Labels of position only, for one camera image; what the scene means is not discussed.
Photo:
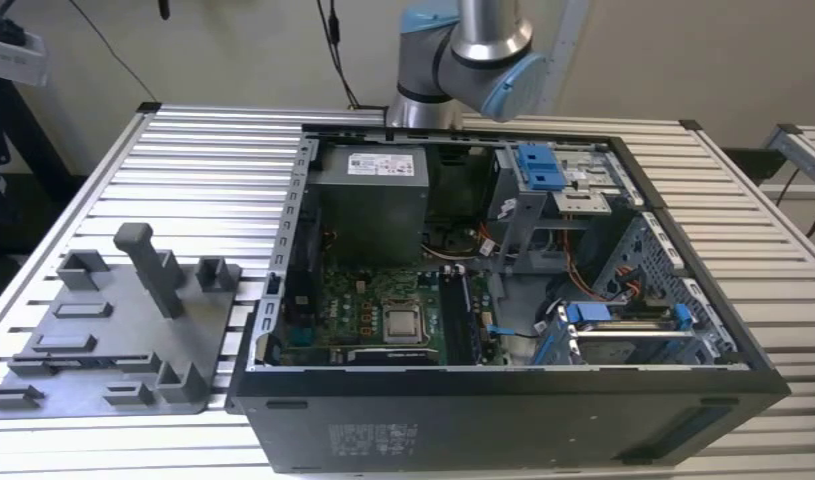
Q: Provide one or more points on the grey power supply unit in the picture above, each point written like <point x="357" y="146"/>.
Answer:
<point x="367" y="220"/>

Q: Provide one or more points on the blue drive bay latch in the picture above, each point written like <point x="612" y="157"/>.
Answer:
<point x="540" y="165"/>

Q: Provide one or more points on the black open PC case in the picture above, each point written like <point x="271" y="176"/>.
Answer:
<point x="447" y="425"/>

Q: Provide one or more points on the black graphics card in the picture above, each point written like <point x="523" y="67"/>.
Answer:
<point x="393" y="356"/>

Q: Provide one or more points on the silver CPU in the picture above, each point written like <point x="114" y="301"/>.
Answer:
<point x="401" y="324"/>

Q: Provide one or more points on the grey metal drive cage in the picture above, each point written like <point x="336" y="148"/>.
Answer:
<point x="580" y="200"/>

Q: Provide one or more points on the metal slat side table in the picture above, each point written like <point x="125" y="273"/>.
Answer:
<point x="807" y="145"/>

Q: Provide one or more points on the grey parts rack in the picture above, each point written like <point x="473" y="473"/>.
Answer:
<point x="126" y="350"/>

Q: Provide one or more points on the black stand pole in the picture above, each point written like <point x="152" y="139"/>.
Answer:
<point x="36" y="130"/>

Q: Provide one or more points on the black box behind table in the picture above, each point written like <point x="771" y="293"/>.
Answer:
<point x="754" y="165"/>

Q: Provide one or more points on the black hanging object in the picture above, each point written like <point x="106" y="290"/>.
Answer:
<point x="162" y="9"/>

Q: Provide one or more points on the small blue bay clip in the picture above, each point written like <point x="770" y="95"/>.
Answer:
<point x="682" y="317"/>

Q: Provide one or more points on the green motherboard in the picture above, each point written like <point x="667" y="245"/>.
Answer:
<point x="343" y="305"/>

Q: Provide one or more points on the black RAM stick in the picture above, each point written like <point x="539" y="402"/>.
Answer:
<point x="455" y="320"/>

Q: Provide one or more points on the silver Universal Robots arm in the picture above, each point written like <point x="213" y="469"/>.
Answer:
<point x="480" y="50"/>

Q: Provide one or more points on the perforated metal disk bay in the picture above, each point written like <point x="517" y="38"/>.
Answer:
<point x="560" y="345"/>

